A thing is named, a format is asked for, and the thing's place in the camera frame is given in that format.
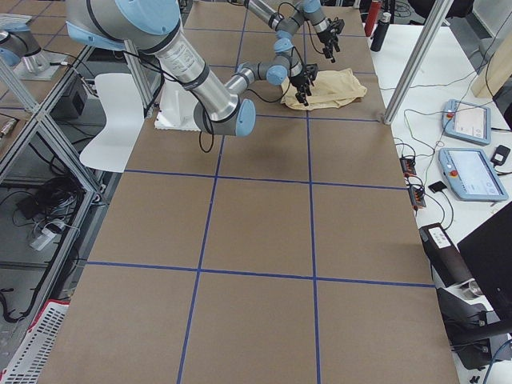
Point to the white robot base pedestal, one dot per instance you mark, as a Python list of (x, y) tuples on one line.
[(176, 109)]

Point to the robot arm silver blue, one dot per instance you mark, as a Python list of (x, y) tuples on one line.
[(155, 27), (305, 12)]

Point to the near blue teach pendant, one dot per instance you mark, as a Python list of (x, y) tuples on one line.
[(470, 175)]

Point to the cream long-sleeve graphic t-shirt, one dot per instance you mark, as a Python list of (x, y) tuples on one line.
[(332, 89)]

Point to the black water bottle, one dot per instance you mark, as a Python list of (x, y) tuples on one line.
[(380, 32)]

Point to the white plastic chair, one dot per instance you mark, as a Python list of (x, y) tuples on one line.
[(111, 148)]

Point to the red water bottle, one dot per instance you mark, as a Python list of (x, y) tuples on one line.
[(372, 16)]

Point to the aluminium frame post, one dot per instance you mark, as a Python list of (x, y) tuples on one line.
[(425, 39)]

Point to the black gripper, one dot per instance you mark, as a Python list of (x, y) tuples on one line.
[(299, 81), (325, 38)]

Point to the white perforated basket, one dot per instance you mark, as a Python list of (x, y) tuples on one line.
[(29, 359)]

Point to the far blue teach pendant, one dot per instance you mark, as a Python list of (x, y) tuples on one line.
[(466, 121)]

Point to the blue teach pendant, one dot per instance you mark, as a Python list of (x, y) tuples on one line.
[(466, 121), (470, 175)]

